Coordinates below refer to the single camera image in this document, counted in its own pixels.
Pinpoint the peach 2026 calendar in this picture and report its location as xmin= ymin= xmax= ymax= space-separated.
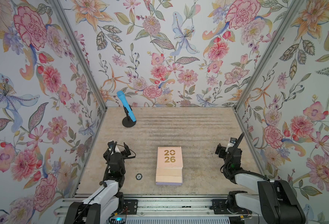
xmin=156 ymin=147 xmax=183 ymax=183

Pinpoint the purple calendar back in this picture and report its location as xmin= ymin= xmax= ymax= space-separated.
xmin=156 ymin=182 xmax=183 ymax=186

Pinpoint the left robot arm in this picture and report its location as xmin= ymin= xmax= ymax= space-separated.
xmin=64 ymin=141 xmax=135 ymax=224

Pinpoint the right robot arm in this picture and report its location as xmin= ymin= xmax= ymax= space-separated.
xmin=215 ymin=144 xmax=306 ymax=224

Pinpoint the small black round disc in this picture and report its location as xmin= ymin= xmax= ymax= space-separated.
xmin=136 ymin=174 xmax=143 ymax=180

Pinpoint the blue microphone on black stand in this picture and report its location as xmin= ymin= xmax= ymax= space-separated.
xmin=116 ymin=91 xmax=136 ymax=128

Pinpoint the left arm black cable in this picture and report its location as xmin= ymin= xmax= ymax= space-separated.
xmin=71 ymin=141 xmax=136 ymax=224

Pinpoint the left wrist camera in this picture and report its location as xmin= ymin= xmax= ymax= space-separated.
xmin=107 ymin=141 xmax=121 ymax=153

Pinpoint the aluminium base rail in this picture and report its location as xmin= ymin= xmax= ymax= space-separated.
xmin=55 ymin=195 xmax=269 ymax=224

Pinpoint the right aluminium corner post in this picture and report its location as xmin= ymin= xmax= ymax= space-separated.
xmin=233 ymin=0 xmax=302 ymax=113

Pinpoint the aluminium corner post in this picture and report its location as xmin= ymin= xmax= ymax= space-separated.
xmin=49 ymin=0 xmax=107 ymax=112
xmin=233 ymin=0 xmax=302 ymax=113

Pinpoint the left aluminium corner post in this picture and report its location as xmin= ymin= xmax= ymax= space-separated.
xmin=49 ymin=0 xmax=107 ymax=112

